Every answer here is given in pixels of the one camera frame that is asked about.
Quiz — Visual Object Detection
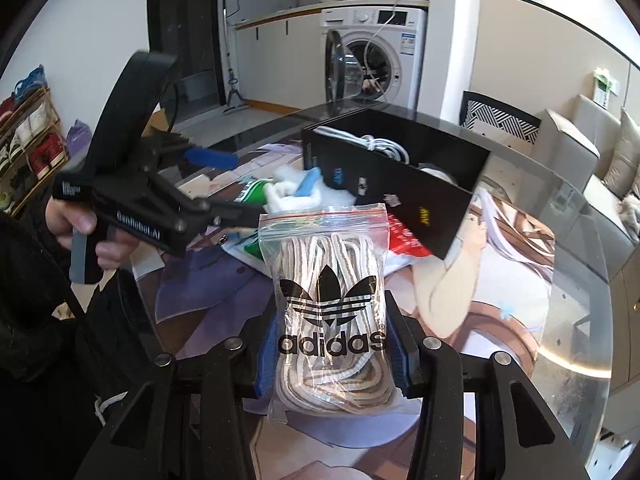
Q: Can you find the green white snack packet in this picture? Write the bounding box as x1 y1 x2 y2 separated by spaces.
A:
220 178 271 276

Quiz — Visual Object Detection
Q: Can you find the white plush toy blue ear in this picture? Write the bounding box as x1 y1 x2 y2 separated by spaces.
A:
264 166 356 214

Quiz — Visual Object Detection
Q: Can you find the adidas bag of laces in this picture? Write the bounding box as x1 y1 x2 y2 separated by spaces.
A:
258 204 397 420

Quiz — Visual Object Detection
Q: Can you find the white cable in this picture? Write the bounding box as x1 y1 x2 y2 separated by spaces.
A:
313 127 411 166

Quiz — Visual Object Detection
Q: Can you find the red white packet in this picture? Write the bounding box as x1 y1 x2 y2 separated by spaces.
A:
387 214 432 258

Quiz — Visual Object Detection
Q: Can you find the person's left hand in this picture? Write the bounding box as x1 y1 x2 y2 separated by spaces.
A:
45 196 142 272

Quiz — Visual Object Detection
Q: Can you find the shoe rack with shoes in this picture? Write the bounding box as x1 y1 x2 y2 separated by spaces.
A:
0 65 70 217

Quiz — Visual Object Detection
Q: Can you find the anime print table mat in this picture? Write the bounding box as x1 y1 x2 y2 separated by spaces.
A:
132 186 555 479

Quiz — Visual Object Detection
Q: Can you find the white washing machine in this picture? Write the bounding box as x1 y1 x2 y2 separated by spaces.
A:
320 4 427 110

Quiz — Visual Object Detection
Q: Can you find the black cardboard box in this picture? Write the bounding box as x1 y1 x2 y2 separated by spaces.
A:
302 103 490 259

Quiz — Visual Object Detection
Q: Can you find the black patterned chair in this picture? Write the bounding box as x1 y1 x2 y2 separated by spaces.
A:
459 91 541 145

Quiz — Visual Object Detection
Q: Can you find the grey cushion left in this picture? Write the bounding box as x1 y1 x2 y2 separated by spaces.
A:
603 108 640 198

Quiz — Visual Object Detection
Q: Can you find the beige sofa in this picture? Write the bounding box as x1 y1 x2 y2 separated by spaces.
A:
530 94 637 278

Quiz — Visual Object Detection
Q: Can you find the white wall phone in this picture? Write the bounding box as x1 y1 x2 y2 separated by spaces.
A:
592 67 615 110

